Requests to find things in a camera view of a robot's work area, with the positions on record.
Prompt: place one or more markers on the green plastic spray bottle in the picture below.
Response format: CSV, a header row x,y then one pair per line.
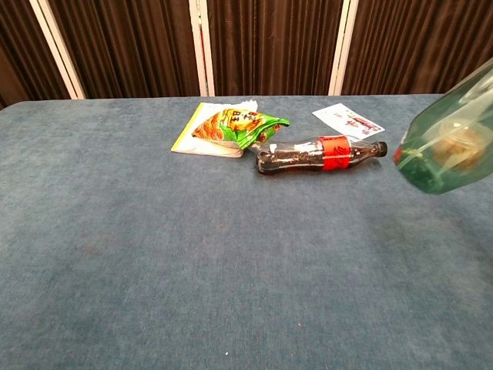
x,y
447,146

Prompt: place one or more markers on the cola bottle with red label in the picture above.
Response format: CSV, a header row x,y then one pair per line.
x,y
296,156

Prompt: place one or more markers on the green snack bag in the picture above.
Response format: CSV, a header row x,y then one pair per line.
x,y
239,127

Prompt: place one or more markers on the white notebook with yellow edge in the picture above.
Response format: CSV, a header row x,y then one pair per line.
x,y
192,138

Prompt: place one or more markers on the blue table cloth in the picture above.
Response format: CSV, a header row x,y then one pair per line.
x,y
154,250

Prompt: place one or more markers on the white printed card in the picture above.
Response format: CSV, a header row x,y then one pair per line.
x,y
346,119

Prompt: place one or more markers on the brown folding screen with white frame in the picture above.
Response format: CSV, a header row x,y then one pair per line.
x,y
269,46

